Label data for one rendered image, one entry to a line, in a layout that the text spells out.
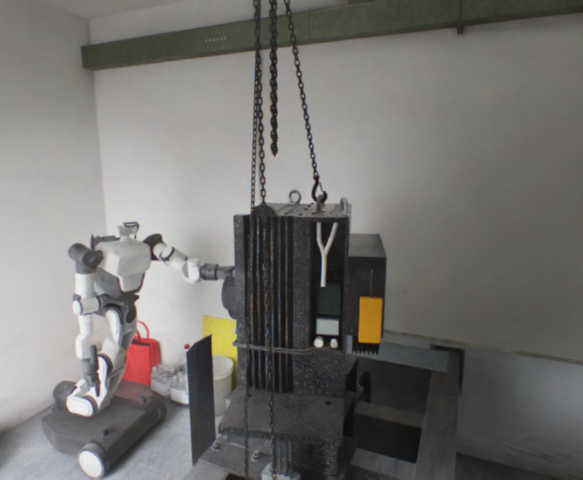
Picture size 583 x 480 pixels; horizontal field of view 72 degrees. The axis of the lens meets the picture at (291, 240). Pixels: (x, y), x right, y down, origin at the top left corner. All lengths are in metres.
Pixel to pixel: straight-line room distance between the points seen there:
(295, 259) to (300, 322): 0.25
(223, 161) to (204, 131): 0.26
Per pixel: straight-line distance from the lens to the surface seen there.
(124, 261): 2.39
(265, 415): 1.60
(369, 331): 1.45
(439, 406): 2.19
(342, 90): 2.67
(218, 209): 2.98
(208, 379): 1.93
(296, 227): 1.47
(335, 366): 1.63
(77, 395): 3.10
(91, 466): 2.91
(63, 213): 3.47
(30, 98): 3.38
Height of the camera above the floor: 1.80
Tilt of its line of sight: 11 degrees down
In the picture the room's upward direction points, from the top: straight up
